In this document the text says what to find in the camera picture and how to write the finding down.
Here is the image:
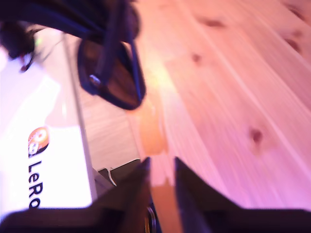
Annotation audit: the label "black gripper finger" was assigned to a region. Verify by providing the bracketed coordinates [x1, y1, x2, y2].
[88, 157, 156, 233]
[175, 157, 243, 233]

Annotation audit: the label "black sunglasses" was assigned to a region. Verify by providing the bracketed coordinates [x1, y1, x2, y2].
[77, 0, 147, 110]

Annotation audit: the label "white board with LeRobot logo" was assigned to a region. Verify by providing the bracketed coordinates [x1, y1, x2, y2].
[0, 23, 98, 211]

